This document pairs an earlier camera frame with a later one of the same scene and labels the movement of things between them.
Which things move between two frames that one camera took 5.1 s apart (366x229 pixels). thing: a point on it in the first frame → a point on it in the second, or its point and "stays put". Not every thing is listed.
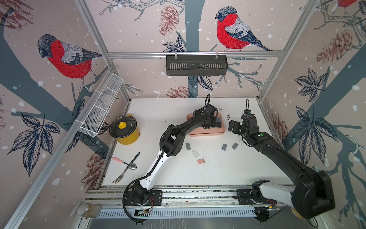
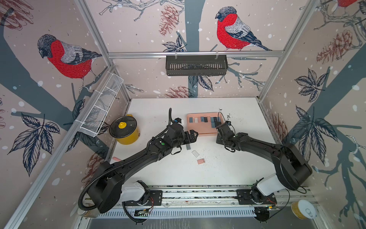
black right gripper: (235, 129) → (218, 139)
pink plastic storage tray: (213, 131) stays put
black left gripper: (215, 123) → (188, 140)
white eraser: (195, 153) stays put
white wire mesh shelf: (103, 100) stays put
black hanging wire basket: (196, 65) stays put
